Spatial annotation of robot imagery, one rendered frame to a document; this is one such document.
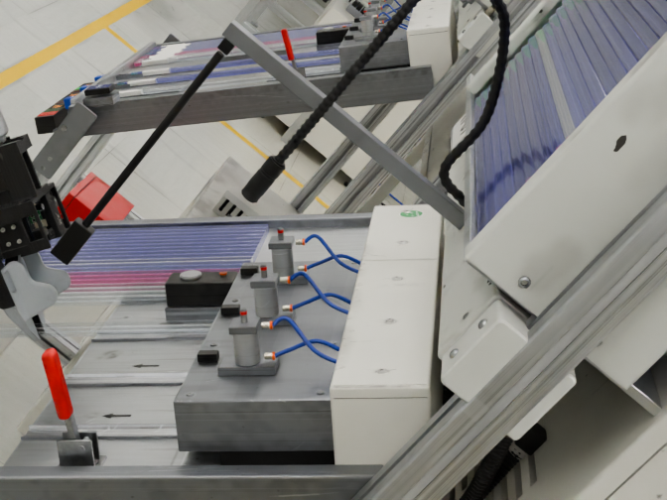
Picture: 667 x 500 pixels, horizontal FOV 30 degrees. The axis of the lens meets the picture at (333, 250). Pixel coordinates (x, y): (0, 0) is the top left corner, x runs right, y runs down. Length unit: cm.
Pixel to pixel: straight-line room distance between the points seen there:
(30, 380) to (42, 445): 193
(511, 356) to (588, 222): 11
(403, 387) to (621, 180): 24
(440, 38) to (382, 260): 115
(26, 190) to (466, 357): 56
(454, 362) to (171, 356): 44
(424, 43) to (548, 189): 150
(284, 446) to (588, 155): 36
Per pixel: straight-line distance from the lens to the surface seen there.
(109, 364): 128
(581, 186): 90
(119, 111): 247
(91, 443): 107
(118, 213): 210
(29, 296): 133
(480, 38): 231
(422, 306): 115
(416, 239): 132
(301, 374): 107
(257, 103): 241
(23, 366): 310
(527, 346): 91
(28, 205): 129
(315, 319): 118
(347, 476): 101
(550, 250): 91
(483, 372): 92
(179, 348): 130
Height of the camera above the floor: 162
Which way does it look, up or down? 19 degrees down
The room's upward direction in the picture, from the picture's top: 41 degrees clockwise
